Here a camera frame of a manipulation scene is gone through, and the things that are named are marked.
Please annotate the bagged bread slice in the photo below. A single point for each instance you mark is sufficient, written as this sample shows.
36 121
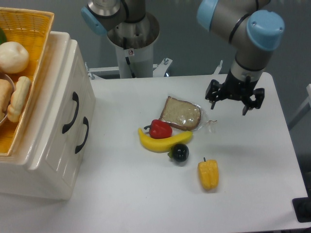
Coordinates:
184 115

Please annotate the black drawer handle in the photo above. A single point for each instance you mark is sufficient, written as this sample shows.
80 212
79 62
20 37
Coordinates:
84 133
66 127

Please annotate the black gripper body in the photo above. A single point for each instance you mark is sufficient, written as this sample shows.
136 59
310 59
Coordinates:
236 89

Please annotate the white drawer cabinet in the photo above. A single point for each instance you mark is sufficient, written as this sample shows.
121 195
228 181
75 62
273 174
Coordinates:
16 177

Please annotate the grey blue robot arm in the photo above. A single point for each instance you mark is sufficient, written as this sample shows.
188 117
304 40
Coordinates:
253 31

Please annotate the yellow banana toy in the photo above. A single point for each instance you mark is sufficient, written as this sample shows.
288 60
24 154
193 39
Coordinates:
165 144

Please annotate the white round bun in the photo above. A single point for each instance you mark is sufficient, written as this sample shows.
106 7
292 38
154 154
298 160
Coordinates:
14 58

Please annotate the white drawer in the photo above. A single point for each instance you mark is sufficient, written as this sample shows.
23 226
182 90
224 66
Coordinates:
54 148

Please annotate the brown bread loaf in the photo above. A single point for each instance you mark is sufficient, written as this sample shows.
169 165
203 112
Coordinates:
5 96

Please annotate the green vegetable toy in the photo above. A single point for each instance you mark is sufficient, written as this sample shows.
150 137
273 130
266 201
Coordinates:
3 38

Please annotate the black top drawer handle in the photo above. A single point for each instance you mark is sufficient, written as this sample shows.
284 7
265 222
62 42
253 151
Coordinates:
66 127

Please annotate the yellow bell pepper toy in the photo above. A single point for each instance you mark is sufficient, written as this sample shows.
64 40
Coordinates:
208 174

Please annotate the beige bread roll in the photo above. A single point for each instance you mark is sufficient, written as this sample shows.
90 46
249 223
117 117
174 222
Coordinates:
18 99

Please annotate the red bell pepper toy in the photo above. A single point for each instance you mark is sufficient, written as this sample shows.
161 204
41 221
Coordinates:
159 129

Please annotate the yellow wicker basket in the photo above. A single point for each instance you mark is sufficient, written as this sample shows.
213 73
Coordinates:
30 28

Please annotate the black device at edge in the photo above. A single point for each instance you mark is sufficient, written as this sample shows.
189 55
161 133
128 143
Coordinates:
302 208

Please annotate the white frame at right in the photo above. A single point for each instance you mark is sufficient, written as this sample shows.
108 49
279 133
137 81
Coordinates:
302 110

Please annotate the grey bowl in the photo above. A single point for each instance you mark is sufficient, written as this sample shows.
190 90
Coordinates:
6 77

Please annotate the black mangosteen toy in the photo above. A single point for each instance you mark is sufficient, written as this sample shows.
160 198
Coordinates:
179 152

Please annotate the black lower drawer handle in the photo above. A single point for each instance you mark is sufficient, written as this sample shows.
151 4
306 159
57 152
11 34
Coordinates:
84 133

